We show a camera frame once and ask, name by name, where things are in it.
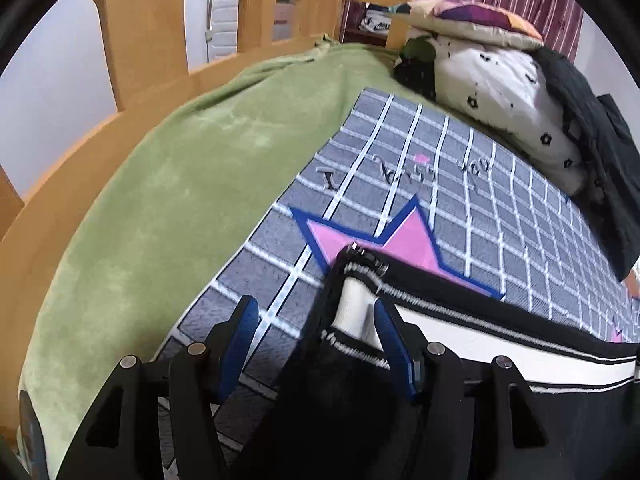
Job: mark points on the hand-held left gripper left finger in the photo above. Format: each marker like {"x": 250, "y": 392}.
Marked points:
{"x": 239, "y": 340}

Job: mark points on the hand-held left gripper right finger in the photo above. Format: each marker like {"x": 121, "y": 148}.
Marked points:
{"x": 395, "y": 345}

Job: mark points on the black pants with white stripe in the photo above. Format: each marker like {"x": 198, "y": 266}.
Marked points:
{"x": 340, "y": 410}

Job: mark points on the green fleece blanket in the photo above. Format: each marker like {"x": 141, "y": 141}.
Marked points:
{"x": 175, "y": 185}

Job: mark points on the grey checked blanket pink star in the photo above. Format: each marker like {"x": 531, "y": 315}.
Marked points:
{"x": 450, "y": 185}

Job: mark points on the white floral quilt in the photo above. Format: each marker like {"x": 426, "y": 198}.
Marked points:
{"x": 500, "y": 95}

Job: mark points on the black jacket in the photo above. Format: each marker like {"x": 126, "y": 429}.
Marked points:
{"x": 600, "y": 160}

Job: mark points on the white slatted shutter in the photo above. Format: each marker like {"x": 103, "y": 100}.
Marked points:
{"x": 225, "y": 15}

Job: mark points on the black white printed cloth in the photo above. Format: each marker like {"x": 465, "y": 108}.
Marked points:
{"x": 374, "y": 20}

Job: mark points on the colourful patterned pillow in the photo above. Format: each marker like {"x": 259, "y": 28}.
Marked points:
{"x": 475, "y": 20}

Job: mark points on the wooden bed frame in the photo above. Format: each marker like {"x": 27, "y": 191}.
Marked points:
{"x": 150, "y": 10}

